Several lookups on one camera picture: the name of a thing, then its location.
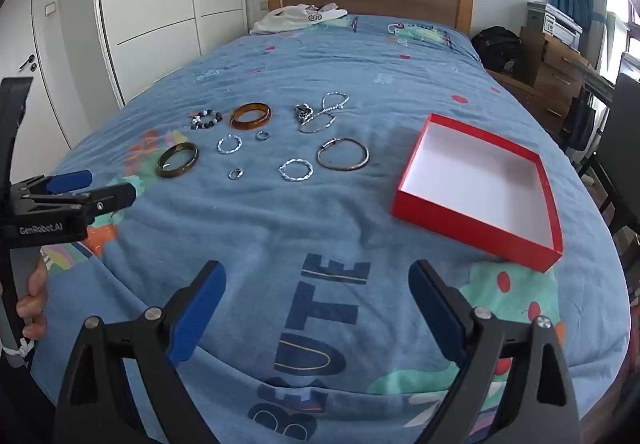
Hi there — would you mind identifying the grey metal bangle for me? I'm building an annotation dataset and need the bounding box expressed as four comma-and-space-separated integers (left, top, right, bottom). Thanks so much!
316, 137, 370, 171

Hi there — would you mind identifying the silver chain necklace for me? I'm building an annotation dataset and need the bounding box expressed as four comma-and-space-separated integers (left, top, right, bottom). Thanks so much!
299, 92, 350, 134

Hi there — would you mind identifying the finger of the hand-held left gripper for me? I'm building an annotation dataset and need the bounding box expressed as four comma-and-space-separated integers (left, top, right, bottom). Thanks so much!
12, 170, 94, 197
30, 183, 137, 225

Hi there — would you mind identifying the person's left hand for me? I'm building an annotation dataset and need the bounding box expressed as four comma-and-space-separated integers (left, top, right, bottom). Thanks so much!
15, 259, 49, 341

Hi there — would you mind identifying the dark hanging bag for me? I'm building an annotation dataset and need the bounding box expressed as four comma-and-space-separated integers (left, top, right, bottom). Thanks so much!
564, 92, 597, 153

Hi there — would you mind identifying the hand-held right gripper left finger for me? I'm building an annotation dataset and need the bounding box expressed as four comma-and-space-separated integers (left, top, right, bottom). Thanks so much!
52, 260, 227, 444

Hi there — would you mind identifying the white garment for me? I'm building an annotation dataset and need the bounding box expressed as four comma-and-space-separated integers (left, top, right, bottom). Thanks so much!
249, 4, 348, 36

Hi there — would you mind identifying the black backpack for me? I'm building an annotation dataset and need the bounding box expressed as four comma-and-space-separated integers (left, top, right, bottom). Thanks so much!
470, 26, 522, 72

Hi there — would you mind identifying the large twisted silver hoop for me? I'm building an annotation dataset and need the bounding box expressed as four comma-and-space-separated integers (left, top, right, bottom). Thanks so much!
279, 158, 315, 183

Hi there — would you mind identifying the dark olive bangle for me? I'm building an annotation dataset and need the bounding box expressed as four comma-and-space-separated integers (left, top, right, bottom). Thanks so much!
155, 142, 200, 179

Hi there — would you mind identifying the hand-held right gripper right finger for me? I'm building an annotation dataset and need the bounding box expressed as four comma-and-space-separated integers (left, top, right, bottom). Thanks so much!
408, 260, 581, 444

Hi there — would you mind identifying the black chair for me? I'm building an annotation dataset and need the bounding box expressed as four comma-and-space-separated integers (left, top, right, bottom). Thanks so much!
579, 52, 640, 231

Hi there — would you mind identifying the blue printed blanket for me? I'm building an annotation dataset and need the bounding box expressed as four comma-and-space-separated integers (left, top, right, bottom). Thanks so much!
30, 14, 632, 444

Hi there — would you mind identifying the wooden drawer cabinet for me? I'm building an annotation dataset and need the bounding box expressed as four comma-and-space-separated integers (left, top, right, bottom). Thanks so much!
487, 26, 597, 137

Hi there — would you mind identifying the beaded bracelet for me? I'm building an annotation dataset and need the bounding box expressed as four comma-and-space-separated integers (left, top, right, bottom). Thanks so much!
188, 109, 224, 131

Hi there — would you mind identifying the amber resin bangle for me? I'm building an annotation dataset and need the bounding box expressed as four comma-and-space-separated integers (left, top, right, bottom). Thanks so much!
230, 102, 272, 131

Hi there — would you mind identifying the red cardboard box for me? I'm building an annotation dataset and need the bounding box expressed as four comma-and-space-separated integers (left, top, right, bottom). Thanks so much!
391, 113, 564, 273

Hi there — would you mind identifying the white printer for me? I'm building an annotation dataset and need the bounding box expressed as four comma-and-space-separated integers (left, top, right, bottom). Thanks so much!
527, 1, 584, 47

